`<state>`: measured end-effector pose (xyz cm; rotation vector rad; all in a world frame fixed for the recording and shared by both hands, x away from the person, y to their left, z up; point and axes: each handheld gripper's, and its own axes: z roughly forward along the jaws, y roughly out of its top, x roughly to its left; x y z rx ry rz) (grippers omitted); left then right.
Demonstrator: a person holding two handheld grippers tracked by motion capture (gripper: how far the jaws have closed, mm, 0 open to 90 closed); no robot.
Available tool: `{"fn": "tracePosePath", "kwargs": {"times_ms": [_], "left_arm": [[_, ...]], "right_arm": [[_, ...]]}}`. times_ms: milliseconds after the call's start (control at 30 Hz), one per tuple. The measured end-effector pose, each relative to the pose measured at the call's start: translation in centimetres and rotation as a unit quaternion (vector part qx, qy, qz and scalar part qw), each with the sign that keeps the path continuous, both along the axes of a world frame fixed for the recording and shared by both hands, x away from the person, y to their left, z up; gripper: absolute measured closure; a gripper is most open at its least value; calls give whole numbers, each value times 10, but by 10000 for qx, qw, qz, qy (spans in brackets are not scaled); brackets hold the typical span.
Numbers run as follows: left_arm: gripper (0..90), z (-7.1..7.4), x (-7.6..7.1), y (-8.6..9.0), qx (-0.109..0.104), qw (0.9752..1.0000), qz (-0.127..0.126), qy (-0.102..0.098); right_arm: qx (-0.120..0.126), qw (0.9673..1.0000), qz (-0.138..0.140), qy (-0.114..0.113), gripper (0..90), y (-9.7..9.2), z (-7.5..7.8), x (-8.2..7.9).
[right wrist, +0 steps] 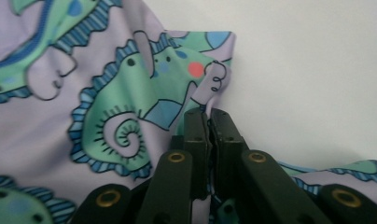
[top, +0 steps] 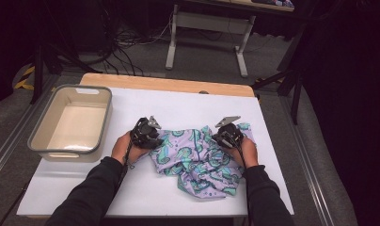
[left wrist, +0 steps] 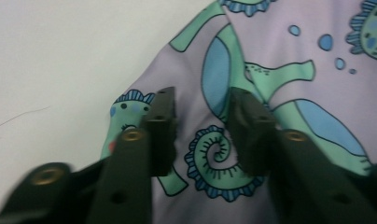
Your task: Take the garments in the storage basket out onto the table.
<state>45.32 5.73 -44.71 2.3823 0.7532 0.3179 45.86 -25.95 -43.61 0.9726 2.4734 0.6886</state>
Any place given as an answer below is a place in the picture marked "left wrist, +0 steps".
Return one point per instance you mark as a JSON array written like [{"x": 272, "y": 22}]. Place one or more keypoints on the seahorse print swimsuit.
[{"x": 270, "y": 40}]

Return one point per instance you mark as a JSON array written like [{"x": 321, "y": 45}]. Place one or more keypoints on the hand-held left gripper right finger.
[{"x": 252, "y": 137}]

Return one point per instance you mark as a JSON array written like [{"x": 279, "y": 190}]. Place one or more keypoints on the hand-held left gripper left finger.
[{"x": 161, "y": 140}]

